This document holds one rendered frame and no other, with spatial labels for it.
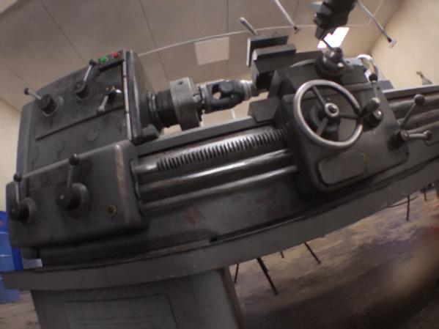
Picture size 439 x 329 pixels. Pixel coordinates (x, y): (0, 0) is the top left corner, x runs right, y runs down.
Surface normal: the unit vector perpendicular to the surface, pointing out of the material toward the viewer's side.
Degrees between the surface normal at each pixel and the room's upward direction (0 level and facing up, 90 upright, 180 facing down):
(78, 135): 90
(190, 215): 90
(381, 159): 90
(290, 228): 90
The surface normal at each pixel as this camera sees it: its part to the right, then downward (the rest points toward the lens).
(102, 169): -0.02, -0.27
